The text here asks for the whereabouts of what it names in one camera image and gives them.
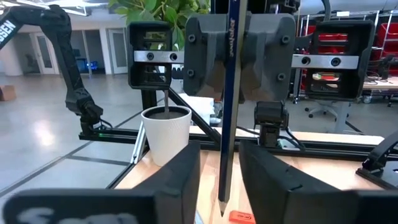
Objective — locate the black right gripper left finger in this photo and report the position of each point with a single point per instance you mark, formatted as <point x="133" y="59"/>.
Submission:
<point x="174" y="186"/>

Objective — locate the cluttered wooden desk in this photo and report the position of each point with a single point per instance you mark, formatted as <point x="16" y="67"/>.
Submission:
<point x="382" y="84"/>

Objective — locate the dark blue pencil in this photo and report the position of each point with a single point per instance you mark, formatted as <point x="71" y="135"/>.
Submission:
<point x="231" y="93"/>

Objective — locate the small cardboard box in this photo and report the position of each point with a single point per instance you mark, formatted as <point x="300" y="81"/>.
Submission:
<point x="7" y="93"/>

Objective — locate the black arched stand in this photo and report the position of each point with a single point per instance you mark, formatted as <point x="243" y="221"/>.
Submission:
<point x="379" y="158"/>

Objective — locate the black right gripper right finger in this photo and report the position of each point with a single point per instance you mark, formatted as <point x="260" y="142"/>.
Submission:
<point x="280" y="193"/>

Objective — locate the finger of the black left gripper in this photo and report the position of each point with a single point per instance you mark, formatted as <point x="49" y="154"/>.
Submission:
<point x="267" y="46"/>
<point x="202" y="46"/>

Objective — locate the white office chair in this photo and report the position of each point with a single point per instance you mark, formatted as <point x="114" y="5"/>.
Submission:
<point x="321" y="107"/>

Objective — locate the green plant in white pot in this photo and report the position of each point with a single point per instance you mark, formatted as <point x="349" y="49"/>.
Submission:
<point x="166" y="137"/>

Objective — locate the neighbouring station black robot arm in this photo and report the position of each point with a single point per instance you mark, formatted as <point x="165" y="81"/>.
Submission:
<point x="62" y="46"/>

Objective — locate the orange eraser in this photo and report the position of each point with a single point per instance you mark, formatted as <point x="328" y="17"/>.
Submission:
<point x="242" y="217"/>

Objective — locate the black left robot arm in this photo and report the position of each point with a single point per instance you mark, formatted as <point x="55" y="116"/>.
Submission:
<point x="270" y="115"/>

